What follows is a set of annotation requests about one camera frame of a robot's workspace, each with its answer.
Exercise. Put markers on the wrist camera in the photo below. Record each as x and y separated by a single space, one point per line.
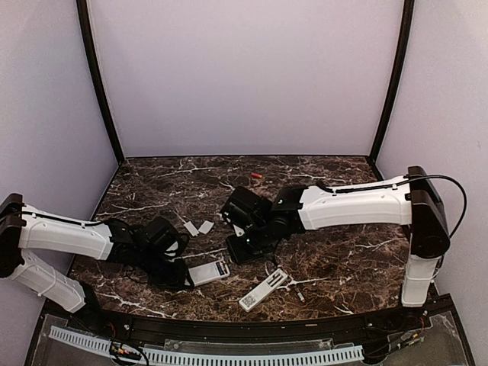
175 250
238 231

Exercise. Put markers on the grey remote control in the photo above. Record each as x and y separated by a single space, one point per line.
206 273

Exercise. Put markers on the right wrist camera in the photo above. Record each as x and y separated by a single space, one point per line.
238 231

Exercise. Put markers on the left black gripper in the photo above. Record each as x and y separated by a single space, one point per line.
175 280

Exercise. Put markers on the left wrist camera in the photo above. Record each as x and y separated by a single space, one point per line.
175 250

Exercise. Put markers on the black front rail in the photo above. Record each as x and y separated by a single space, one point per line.
355 328

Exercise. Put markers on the right black frame post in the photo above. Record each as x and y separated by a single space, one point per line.
394 83

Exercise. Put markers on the purple AAA battery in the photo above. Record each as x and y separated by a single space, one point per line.
222 269

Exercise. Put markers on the white slotted cable duct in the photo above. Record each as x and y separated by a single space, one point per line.
206 353

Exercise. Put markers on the grey remote battery cover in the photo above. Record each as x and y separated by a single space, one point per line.
206 227

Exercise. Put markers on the white battery cover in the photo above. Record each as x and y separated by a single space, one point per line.
191 228

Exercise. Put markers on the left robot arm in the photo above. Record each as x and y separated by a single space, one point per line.
154 248

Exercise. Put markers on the left black frame post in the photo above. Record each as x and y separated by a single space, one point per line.
96 79

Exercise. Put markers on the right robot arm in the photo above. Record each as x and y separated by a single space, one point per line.
410 201

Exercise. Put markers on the white slim remote control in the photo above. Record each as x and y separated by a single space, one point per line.
263 290

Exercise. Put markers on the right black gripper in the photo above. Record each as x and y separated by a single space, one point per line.
240 256

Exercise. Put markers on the black frame post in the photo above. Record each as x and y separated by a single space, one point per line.
394 83
96 79

